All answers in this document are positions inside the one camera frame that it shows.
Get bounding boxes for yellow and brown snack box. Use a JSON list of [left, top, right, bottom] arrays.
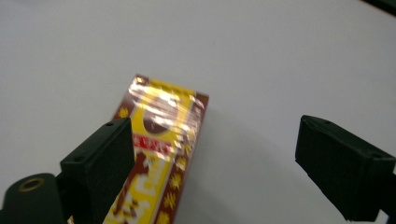
[[66, 74, 210, 224]]

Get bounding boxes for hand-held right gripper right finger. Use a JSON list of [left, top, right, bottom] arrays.
[[294, 114, 396, 222]]

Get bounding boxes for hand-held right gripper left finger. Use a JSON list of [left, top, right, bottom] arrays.
[[59, 117, 136, 224]]

